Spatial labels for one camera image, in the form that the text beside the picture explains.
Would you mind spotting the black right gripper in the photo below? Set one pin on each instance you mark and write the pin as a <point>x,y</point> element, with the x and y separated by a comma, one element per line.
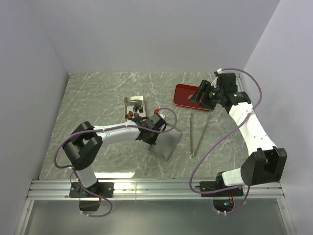
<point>204,86</point>

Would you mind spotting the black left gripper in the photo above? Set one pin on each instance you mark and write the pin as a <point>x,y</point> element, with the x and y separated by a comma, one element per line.
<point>152,141</point>

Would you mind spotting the silver tin lid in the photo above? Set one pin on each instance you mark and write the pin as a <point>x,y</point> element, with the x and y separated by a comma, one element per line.
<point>165,144</point>

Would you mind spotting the silver metal tweezers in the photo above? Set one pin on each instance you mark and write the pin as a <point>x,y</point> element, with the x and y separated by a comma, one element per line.
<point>194,139</point>

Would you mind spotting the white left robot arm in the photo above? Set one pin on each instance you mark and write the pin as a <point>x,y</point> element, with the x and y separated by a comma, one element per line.
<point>83,144</point>

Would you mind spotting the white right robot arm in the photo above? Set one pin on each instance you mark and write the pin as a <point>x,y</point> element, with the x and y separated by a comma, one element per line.
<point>266,161</point>

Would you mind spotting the gold metal tin box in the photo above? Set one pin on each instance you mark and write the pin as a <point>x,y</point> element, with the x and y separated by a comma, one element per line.
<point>129,103</point>

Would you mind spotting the red rectangular tray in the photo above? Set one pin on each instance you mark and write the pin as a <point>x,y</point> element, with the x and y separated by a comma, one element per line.
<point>182,94</point>

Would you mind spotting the electronics board with led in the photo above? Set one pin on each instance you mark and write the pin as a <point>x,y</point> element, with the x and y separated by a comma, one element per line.
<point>224,205</point>

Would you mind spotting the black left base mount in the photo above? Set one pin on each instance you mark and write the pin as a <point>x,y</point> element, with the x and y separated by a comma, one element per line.
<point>101,188</point>

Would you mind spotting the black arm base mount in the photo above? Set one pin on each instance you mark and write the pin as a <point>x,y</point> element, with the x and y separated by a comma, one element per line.
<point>208,186</point>

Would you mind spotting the black box under rail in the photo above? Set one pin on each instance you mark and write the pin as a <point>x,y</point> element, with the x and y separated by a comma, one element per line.
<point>89,205</point>

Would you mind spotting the aluminium rail frame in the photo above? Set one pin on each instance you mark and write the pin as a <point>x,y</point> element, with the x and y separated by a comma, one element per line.
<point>151,195</point>

